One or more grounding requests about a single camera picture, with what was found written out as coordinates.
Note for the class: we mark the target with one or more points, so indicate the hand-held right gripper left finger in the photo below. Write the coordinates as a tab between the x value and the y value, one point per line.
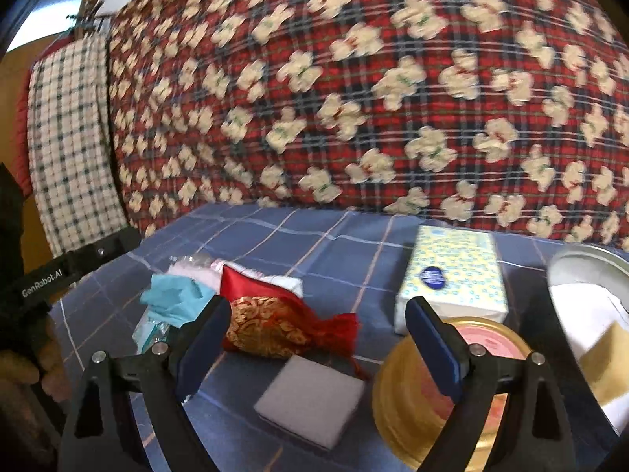
204	344

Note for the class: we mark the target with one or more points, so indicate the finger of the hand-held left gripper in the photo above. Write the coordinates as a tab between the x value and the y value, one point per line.
105	250

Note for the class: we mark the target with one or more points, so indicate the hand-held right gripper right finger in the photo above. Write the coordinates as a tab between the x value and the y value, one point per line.
437	349

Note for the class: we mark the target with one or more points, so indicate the cotton swab pack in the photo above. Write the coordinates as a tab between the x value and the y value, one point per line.
150	332

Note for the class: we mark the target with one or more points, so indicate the red gold brocade pouch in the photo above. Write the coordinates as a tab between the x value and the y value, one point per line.
265	324

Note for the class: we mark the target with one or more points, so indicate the pink fluffy cloth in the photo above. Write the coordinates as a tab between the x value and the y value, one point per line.
196	268

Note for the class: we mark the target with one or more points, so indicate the grey white sponge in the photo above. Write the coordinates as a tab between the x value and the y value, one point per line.
309	398

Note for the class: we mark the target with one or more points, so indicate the silver metal basin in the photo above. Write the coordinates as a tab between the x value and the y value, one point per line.
580	260

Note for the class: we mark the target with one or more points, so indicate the person's left hand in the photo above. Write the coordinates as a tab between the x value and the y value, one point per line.
53	359

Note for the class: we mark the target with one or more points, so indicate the yellow patterned tissue pack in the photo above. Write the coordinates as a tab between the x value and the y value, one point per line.
452	265

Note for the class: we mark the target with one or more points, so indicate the white blue checked cloth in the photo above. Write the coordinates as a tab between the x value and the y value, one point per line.
69	157

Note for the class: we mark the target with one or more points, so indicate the white cloth liner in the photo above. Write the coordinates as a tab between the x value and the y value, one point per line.
585	314

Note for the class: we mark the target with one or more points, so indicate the red quilted cloth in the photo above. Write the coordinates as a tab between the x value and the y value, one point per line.
22	123

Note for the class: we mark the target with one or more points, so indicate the yellow sponge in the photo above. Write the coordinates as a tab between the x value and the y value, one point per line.
609	359

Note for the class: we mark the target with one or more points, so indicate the red plaid bear blanket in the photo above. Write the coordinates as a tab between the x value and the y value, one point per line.
344	83

